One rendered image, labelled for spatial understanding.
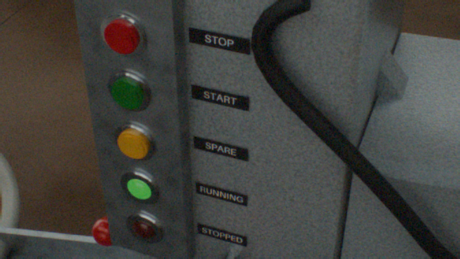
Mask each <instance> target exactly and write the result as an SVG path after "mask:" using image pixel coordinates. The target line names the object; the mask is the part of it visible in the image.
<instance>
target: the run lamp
mask: <svg viewBox="0 0 460 259"><path fill-rule="evenodd" d="M127 186H128V189H129V191H130V192H131V194H132V195H133V196H134V197H136V198H138V199H148V198H149V197H150V196H151V189H150V188H149V187H148V185H147V184H145V183H144V182H142V181H140V180H130V181H129V182H128V185H127Z"/></svg>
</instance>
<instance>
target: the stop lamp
mask: <svg viewBox="0 0 460 259"><path fill-rule="evenodd" d="M133 230H134V232H135V233H136V234H138V235H139V236H140V237H141V238H144V239H152V238H154V236H155V231H154V229H153V228H152V227H151V226H150V225H149V224H148V223H145V222H143V221H135V222H134V223H133Z"/></svg>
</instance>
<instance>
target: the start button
mask: <svg viewBox="0 0 460 259"><path fill-rule="evenodd" d="M112 96H113V98H114V100H115V102H116V103H117V104H118V105H120V106H122V107H124V108H127V109H130V110H134V109H137V108H139V107H140V106H141V104H142V102H143V100H144V97H143V93H142V91H141V90H140V88H139V87H138V86H137V85H136V84H135V83H133V82H131V81H129V79H120V80H118V81H116V82H115V83H114V84H113V86H112Z"/></svg>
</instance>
